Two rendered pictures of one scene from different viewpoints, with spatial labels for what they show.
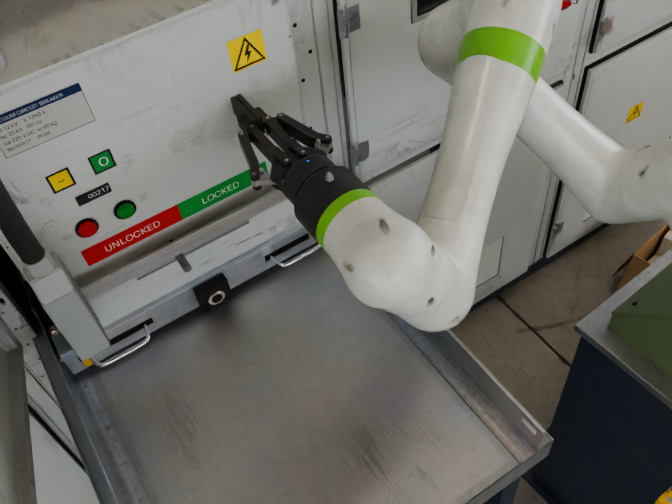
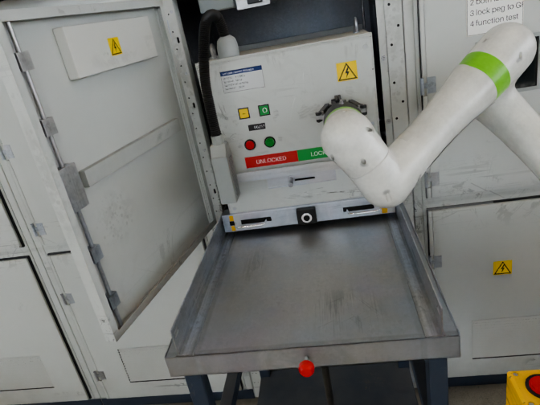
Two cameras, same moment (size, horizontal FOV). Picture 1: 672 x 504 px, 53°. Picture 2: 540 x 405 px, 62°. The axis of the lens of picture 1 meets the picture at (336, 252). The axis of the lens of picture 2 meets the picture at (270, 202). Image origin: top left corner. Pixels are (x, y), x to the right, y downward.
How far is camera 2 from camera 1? 0.66 m
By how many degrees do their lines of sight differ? 39
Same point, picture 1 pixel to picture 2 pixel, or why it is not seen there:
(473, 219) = (419, 141)
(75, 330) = (222, 182)
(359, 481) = (320, 311)
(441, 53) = not seen: hidden behind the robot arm
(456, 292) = (386, 170)
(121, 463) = (218, 267)
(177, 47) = (309, 59)
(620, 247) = not seen: outside the picture
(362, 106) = not seen: hidden behind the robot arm
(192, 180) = (307, 138)
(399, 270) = (340, 126)
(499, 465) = (411, 333)
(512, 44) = (480, 59)
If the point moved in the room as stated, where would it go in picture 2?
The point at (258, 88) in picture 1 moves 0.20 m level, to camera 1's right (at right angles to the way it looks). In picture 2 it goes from (351, 95) to (423, 90)
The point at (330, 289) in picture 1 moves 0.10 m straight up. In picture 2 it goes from (373, 235) to (370, 205)
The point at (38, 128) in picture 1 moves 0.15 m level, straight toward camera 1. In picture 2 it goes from (239, 83) to (230, 92)
